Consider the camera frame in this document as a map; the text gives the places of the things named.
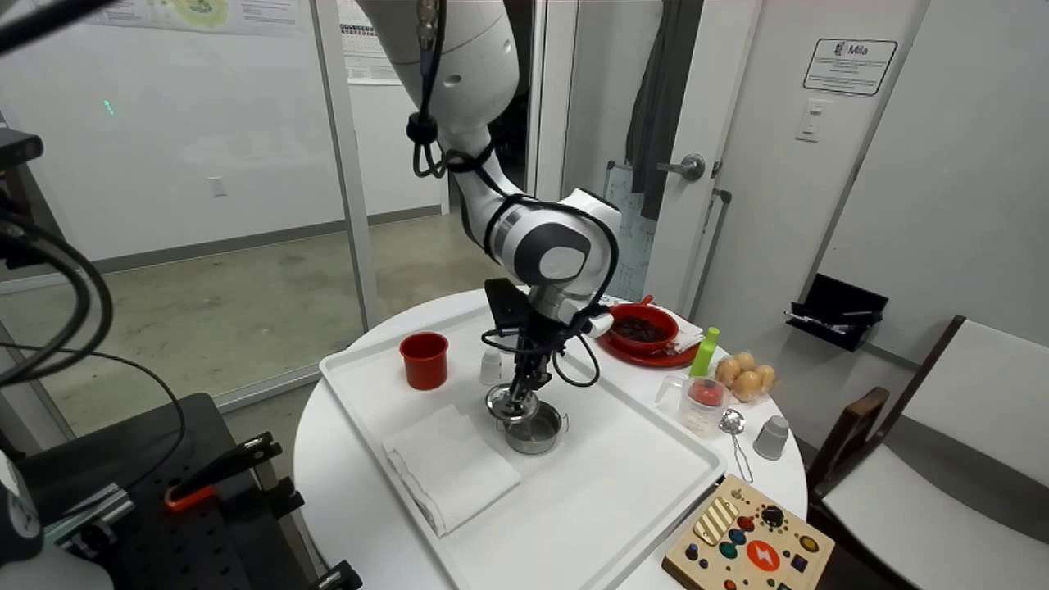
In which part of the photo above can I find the black wall tray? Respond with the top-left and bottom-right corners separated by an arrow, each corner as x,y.
782,273 -> 891,354

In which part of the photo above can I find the round white table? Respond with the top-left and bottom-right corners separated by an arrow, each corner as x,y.
292,286 -> 814,590

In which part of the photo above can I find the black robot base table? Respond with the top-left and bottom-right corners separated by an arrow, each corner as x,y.
0,389 -> 364,590

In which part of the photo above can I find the black clamp orange handle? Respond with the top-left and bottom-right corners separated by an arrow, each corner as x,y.
162,430 -> 285,519

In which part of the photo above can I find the small white bottle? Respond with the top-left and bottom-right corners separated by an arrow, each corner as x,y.
475,344 -> 508,389

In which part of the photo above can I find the white door sign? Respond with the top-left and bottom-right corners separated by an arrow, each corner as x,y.
799,34 -> 903,100

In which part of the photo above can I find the silver door handle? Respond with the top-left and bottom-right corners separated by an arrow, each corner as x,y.
657,155 -> 712,188

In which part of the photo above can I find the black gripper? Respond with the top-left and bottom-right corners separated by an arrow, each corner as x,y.
508,304 -> 588,407

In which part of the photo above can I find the white folded cloth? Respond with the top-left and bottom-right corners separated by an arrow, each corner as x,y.
381,403 -> 525,539

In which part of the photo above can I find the thin black cable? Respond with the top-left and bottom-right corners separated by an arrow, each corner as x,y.
0,339 -> 192,462

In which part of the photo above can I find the red bowl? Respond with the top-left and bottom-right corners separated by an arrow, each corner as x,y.
592,294 -> 706,375

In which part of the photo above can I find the small gray cup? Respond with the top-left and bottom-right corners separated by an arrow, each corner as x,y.
750,412 -> 792,462

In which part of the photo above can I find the dark hanging coat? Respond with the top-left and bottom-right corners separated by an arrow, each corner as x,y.
623,0 -> 708,224

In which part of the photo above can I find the wooden busy board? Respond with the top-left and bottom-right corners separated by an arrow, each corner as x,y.
658,472 -> 838,590

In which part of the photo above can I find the black equipment stand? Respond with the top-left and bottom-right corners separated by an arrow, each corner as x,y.
0,126 -> 49,276

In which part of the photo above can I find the thick black cable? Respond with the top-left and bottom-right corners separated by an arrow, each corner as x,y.
0,208 -> 117,394

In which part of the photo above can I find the clear container with tomato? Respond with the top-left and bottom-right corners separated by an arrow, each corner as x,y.
677,375 -> 735,440

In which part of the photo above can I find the silver metal bracket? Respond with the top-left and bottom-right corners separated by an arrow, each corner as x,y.
40,481 -> 138,552

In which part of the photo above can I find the dark wooden chair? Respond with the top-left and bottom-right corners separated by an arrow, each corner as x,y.
806,313 -> 1049,590

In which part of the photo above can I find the silver measuring spoon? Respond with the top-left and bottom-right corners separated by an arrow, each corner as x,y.
719,407 -> 756,484

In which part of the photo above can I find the red plastic cup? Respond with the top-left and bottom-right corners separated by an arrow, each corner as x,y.
396,329 -> 453,394

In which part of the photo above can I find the large white tray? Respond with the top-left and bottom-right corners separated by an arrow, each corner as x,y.
314,298 -> 727,590

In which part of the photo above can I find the wall poster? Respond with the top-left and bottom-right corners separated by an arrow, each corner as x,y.
103,0 -> 304,37

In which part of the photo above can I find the green plastic bottle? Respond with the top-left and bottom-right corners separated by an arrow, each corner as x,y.
685,326 -> 726,383

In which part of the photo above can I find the white frame post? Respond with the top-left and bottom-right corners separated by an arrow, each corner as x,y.
308,0 -> 387,333

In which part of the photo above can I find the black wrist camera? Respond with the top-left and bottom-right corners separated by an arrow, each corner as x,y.
482,276 -> 530,339

